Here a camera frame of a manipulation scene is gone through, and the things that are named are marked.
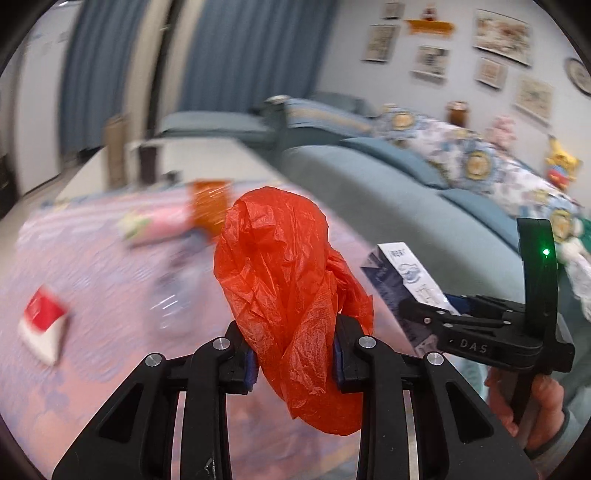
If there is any red plastic bag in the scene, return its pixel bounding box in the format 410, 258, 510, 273
213, 186, 375, 435

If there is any round wall clock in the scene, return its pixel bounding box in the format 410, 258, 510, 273
566, 58, 591, 95

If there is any blue curtain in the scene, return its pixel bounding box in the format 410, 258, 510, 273
60, 0, 162, 153
178, 0, 342, 114

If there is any orange wall shelf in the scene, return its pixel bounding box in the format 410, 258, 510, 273
405, 18, 458, 36

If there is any red and white packet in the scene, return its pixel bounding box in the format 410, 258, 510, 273
18, 285, 70, 366

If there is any floral sofa back cushion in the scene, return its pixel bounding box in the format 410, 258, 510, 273
374, 108, 587, 241

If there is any white framed collage picture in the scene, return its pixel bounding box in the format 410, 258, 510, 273
412, 45, 450, 83

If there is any clear bottle with blue cap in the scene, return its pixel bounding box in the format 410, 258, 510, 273
152, 231, 218, 333

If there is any person's right hand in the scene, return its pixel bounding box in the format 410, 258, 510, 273
484, 368, 568, 452

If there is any orange snack packet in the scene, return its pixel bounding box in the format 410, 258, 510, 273
189, 180, 232, 232

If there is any navy and white small carton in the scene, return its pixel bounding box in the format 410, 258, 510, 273
360, 241, 451, 356

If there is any butterfly framed picture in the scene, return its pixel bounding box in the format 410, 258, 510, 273
513, 76, 554, 126

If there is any white standing air conditioner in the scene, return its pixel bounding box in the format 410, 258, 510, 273
14, 9, 81, 195

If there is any brown metal thermos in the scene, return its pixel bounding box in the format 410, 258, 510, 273
106, 115, 132, 188

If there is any cream bear plush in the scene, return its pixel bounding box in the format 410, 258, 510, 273
556, 228, 591, 278

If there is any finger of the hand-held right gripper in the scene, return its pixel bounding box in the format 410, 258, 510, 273
450, 294, 526, 320
398, 298, 505, 345

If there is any woven sofa armrest cover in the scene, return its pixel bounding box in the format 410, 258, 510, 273
283, 96, 377, 137

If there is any brown monkey plush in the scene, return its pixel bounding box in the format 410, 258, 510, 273
445, 100, 469, 127

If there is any teal quilted sofa cover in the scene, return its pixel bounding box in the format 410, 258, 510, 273
281, 144, 527, 356

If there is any pink patterned blanket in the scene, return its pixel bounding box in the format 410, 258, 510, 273
0, 182, 419, 480

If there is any dark brown cup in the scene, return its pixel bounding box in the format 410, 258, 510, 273
139, 143, 160, 185

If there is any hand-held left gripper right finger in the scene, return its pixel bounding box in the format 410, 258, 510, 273
330, 316, 539, 480

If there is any yellow mouse plush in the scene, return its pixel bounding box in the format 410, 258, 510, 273
545, 136, 581, 190

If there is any pink pig plush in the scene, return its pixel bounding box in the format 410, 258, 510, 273
485, 115, 515, 148

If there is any wide white framed picture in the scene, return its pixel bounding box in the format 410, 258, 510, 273
472, 9, 533, 68

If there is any white lace cloth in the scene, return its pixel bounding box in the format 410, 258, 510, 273
569, 270, 591, 321

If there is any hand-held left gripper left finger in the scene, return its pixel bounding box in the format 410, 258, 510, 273
52, 323, 257, 480

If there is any tall black framed picture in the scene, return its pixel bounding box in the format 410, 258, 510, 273
361, 24, 400, 63

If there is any pink snack packet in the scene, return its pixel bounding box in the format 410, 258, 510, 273
117, 203, 195, 245

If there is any person's right forearm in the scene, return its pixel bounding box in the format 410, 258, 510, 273
524, 408, 585, 480

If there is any cream curtain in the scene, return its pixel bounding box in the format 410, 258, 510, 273
131, 0, 195, 139

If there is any teal sofa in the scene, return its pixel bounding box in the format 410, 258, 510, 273
157, 90, 591, 370

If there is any crown framed picture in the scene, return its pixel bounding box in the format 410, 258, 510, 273
475, 56, 509, 89

